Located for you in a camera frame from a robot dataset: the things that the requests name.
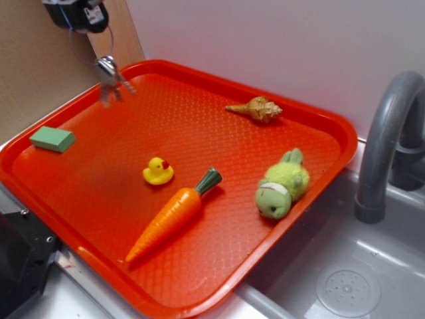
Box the yellow rubber duck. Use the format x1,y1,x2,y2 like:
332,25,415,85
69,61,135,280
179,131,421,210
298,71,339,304
142,157,174,185

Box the orange plastic carrot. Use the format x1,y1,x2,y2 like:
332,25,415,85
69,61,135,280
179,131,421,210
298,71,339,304
125,167,222,263

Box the grey toy faucet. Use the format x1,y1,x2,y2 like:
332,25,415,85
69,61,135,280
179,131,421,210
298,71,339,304
355,71,424,224

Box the grey toy sink basin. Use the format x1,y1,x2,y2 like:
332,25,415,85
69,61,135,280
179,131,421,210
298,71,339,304
237,170,424,318

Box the tan spiral seashell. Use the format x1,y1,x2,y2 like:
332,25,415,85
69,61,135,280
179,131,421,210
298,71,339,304
224,96,283,124

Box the black octagonal camera mount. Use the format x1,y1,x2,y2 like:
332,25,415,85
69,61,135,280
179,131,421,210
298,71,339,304
1,212,59,318

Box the silver keys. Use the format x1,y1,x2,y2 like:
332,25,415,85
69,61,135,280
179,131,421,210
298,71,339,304
68,24,137,108

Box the green rectangular block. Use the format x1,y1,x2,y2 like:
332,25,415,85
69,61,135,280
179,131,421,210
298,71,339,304
29,126,76,153

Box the red plastic tray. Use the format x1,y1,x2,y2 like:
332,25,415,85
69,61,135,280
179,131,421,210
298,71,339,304
1,60,357,318

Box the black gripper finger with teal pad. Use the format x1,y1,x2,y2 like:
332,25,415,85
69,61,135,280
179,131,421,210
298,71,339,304
42,0,109,33

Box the green plush toy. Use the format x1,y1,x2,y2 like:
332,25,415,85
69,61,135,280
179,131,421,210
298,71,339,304
255,148,310,219

